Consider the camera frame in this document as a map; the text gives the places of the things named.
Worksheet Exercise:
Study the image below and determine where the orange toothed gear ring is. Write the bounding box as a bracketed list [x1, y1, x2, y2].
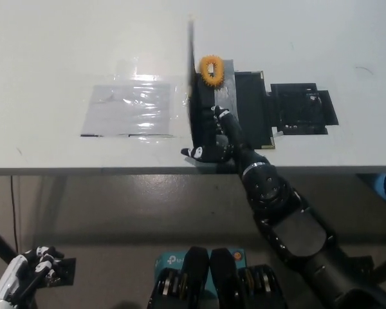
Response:
[198, 55, 227, 88]

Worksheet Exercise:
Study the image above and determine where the clear plastic film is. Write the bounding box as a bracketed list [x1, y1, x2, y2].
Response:
[80, 57, 191, 139]

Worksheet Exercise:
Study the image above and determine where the black square frame fixture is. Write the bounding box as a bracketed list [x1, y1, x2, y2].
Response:
[266, 82, 340, 136]

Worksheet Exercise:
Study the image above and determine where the black USC diary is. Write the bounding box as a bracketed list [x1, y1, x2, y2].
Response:
[186, 17, 277, 156]

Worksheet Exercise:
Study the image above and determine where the teal tp-link box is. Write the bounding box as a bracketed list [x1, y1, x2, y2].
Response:
[154, 250, 246, 292]

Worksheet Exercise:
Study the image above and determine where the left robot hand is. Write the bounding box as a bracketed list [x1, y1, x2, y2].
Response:
[0, 245, 66, 304]

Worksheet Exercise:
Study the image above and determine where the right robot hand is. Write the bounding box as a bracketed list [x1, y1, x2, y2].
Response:
[180, 105, 267, 177]

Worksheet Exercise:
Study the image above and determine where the black floor tape patch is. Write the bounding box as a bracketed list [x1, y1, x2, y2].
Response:
[46, 257, 77, 287]
[346, 255, 376, 285]

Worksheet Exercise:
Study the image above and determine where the blue round object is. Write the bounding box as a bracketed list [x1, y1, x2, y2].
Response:
[374, 173, 386, 201]

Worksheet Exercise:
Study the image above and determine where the thin black cable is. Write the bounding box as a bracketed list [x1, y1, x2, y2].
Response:
[10, 175, 21, 256]

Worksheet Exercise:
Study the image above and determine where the black diagonal table leg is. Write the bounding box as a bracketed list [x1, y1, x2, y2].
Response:
[0, 221, 19, 262]

